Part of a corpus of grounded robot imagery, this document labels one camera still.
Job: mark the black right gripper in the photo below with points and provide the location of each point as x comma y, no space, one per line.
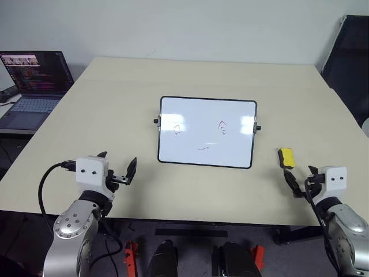
315,183

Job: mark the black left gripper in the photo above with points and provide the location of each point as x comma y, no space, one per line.
115,179

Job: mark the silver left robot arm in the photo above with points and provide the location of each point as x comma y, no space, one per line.
72,228

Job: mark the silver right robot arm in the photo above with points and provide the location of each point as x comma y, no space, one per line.
348,231

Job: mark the yellow sponge eraser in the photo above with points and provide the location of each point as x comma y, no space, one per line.
287,157

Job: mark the black table leg base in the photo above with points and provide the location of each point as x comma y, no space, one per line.
291,234

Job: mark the white round object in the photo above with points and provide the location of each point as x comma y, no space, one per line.
366,124

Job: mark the black-framed tabletop whiteboard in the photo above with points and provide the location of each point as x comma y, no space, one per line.
207,135

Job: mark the black flat strip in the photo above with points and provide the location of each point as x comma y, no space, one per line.
191,232

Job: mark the dark rounded shape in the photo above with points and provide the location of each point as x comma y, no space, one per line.
236,259
162,259

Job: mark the open grey laptop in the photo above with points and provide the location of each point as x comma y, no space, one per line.
34,80

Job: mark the black office chair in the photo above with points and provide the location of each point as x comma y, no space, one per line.
350,66

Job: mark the small black device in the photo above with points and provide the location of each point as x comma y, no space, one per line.
6,93

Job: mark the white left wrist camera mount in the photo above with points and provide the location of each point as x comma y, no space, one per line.
90,173

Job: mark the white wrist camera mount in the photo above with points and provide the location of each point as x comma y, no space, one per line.
90,173
334,180

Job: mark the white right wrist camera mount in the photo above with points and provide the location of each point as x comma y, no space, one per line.
334,180

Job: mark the red-orange bracket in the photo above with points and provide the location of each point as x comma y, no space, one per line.
259,256
131,256

